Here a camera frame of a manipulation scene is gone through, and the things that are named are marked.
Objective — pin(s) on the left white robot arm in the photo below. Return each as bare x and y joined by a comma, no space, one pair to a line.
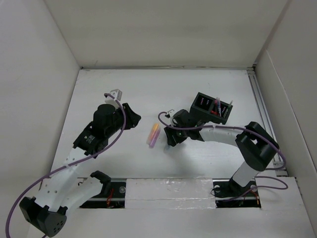
49,209

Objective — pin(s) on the aluminium rail right side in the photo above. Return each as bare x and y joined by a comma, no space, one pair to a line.
277,160

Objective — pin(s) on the orange highlighter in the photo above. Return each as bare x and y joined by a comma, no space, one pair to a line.
152,133

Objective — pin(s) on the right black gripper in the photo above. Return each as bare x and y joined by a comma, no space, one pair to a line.
170,131

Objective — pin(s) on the pink highlighter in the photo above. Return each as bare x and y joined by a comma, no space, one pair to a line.
152,144

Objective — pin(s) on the blue gel pen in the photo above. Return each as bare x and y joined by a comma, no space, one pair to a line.
219,104

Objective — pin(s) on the black two-slot pen holder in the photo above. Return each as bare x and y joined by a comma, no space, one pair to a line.
203,105

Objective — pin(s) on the dark red gel pen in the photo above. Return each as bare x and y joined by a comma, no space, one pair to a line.
216,104

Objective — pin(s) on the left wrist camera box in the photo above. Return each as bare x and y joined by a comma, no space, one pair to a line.
113,96

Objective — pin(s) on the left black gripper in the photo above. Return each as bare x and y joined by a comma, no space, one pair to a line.
132,118

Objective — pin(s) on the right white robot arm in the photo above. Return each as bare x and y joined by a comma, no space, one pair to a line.
256,146

